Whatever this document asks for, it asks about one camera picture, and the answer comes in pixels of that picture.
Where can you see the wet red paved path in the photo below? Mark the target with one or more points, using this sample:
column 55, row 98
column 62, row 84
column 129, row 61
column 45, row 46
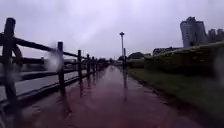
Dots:
column 110, row 103

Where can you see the tall lamp post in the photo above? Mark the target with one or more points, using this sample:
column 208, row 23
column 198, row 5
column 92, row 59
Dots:
column 122, row 46

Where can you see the dark tree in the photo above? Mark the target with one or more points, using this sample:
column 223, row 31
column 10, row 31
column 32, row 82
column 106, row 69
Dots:
column 135, row 55

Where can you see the trimmed green hedge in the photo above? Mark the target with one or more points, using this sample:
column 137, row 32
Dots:
column 186, row 60

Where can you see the grey water surface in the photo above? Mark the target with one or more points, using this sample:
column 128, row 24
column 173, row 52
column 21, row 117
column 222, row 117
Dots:
column 36, row 83

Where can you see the low dark building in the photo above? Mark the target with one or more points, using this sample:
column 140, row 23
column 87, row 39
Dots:
column 165, row 50

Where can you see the tall grey building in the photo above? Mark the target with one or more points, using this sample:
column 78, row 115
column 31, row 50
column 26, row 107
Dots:
column 192, row 31

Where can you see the dark wooden rail fence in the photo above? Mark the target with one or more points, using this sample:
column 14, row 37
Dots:
column 61, row 66

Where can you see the grass strip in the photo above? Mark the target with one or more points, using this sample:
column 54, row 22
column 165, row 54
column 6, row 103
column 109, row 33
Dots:
column 186, row 88

